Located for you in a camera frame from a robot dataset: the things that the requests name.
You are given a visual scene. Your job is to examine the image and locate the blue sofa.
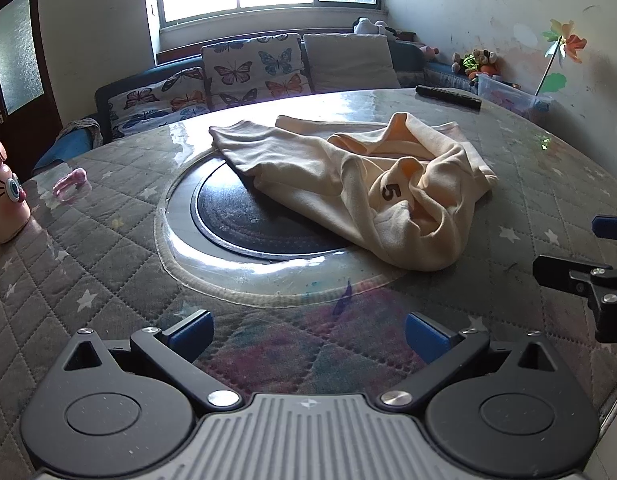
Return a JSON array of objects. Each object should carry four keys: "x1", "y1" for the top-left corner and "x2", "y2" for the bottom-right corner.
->
[{"x1": 32, "y1": 35, "x2": 489, "y2": 173}]

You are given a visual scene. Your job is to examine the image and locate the black round induction cooktop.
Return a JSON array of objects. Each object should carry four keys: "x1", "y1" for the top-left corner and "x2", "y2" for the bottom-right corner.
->
[{"x1": 190, "y1": 160, "x2": 353, "y2": 262}]

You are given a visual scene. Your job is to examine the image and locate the clear plastic storage box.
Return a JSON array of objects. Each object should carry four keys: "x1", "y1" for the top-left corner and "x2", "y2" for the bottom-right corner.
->
[{"x1": 477, "y1": 73, "x2": 555, "y2": 114}]

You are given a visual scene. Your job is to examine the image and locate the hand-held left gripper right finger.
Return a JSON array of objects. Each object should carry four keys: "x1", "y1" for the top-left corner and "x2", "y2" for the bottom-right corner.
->
[{"x1": 380, "y1": 311, "x2": 559, "y2": 409}]

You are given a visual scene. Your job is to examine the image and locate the large butterfly print cushion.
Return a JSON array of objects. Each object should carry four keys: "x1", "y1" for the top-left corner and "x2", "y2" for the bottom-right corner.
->
[{"x1": 200, "y1": 33, "x2": 312, "y2": 111}]

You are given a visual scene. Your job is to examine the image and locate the white panda plush toy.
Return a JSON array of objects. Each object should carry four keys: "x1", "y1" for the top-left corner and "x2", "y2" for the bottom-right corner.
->
[{"x1": 351, "y1": 17, "x2": 398, "y2": 37}]

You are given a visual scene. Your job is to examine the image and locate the grey quilted star table cover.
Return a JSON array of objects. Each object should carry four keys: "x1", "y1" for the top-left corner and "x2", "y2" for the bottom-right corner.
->
[{"x1": 0, "y1": 87, "x2": 617, "y2": 480}]

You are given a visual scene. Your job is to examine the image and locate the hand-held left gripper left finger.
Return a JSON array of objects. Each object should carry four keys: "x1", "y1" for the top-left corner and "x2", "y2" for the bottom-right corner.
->
[{"x1": 62, "y1": 308, "x2": 242, "y2": 411}]

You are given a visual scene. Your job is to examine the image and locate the colourful pinwheel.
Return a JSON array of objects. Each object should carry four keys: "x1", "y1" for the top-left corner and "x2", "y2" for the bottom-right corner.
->
[{"x1": 535, "y1": 18, "x2": 587, "y2": 96}]

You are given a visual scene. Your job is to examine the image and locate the grey cloth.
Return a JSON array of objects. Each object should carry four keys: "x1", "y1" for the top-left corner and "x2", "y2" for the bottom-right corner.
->
[{"x1": 57, "y1": 117, "x2": 102, "y2": 149}]

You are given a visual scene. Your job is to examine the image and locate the black remote control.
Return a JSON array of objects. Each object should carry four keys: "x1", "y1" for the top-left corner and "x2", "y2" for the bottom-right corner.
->
[{"x1": 415, "y1": 85, "x2": 483, "y2": 110}]

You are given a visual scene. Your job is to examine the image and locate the cream sweatshirt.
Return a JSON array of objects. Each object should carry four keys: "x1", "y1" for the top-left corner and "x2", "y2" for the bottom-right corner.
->
[{"x1": 209, "y1": 112, "x2": 498, "y2": 273}]

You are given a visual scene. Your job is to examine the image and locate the brown bear plush toys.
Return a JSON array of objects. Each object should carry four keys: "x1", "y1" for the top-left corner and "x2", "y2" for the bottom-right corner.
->
[{"x1": 451, "y1": 48, "x2": 500, "y2": 79}]

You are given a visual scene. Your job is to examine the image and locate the pink water bottle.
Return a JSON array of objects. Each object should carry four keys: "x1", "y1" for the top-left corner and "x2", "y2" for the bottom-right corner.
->
[{"x1": 0, "y1": 140, "x2": 31, "y2": 245}]

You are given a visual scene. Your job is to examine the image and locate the dark wooden door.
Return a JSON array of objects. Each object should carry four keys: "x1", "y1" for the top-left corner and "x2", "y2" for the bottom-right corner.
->
[{"x1": 0, "y1": 0, "x2": 65, "y2": 177}]

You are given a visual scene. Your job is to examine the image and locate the small pink toy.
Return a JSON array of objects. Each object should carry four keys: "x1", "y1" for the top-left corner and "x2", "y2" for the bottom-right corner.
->
[{"x1": 52, "y1": 169, "x2": 89, "y2": 199}]

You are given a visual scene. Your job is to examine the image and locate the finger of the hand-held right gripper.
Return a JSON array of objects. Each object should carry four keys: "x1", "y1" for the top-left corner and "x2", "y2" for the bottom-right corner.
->
[
  {"x1": 591, "y1": 215, "x2": 617, "y2": 242},
  {"x1": 531, "y1": 254, "x2": 617, "y2": 344}
]

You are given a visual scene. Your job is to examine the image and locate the beige cushion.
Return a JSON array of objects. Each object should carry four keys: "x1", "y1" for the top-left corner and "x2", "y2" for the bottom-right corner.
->
[{"x1": 302, "y1": 33, "x2": 402, "y2": 94}]

